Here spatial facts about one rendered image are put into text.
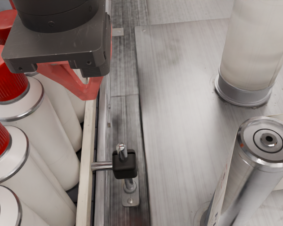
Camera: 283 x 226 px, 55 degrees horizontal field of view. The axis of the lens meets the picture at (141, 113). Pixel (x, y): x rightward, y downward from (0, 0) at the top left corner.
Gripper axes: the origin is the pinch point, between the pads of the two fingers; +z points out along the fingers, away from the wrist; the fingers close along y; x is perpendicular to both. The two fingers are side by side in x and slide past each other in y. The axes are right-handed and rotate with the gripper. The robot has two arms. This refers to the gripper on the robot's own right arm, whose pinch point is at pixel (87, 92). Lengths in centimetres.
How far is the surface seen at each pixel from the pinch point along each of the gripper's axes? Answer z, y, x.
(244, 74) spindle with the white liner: 7.2, 7.8, -19.7
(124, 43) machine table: 18.8, 32.0, -2.3
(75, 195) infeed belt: 13.5, -5.1, 4.2
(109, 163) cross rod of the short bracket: 10.5, -2.6, -0.7
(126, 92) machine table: 18.7, 16.8, -2.3
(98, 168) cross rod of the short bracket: 10.7, -2.9, 0.7
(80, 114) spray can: 11.3, 6.4, 4.0
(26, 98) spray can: -3.1, -3.0, 4.3
